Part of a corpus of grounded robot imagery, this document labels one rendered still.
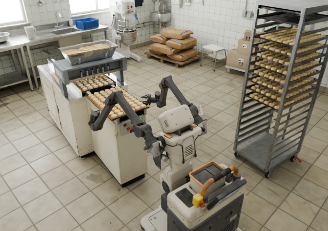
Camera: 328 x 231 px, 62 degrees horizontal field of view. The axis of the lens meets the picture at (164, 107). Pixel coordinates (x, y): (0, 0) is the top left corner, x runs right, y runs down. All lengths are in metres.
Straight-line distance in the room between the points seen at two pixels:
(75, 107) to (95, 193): 0.94
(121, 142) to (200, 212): 1.18
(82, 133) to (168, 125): 1.64
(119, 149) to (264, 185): 1.62
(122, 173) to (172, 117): 1.23
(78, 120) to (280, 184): 2.33
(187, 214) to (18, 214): 1.86
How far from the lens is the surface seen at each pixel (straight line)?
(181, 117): 1.87
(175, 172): 2.08
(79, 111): 3.15
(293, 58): 2.62
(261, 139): 3.68
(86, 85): 3.18
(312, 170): 3.67
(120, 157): 2.77
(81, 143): 3.35
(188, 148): 1.94
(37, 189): 3.32
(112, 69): 3.18
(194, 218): 1.80
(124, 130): 2.58
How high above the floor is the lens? 2.18
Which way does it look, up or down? 29 degrees down
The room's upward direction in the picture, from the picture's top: straight up
